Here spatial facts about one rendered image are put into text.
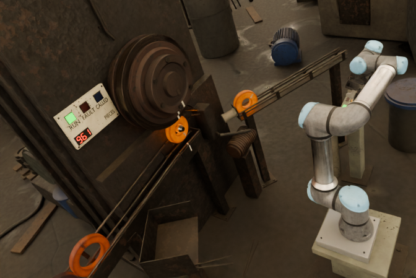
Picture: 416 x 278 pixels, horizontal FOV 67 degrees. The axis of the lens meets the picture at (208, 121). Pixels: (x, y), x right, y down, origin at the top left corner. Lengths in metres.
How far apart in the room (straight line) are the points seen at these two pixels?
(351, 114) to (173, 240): 0.93
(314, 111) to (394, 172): 1.19
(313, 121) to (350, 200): 0.40
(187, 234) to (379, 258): 0.85
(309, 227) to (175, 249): 0.95
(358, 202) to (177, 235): 0.80
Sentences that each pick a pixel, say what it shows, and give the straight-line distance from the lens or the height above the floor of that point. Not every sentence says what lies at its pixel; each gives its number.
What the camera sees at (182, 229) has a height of 0.60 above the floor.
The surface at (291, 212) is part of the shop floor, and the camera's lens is 2.20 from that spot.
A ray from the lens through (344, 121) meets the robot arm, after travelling 1.29.
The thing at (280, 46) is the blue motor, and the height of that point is 0.30.
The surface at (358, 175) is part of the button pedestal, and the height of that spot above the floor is 0.04.
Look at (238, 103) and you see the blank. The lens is 1.93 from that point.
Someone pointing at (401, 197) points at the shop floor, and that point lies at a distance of 2.29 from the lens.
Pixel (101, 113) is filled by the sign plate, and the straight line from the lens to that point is 1.54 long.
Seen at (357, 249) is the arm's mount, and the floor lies 0.34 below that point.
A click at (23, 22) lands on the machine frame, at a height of 1.60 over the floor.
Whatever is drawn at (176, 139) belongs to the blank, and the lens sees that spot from 1.73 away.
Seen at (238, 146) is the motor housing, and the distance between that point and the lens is 1.94.
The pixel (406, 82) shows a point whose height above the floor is 0.43.
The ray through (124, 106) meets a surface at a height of 1.13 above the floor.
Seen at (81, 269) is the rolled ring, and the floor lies 0.67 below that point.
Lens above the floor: 1.76
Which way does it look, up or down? 34 degrees down
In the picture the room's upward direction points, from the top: 21 degrees counter-clockwise
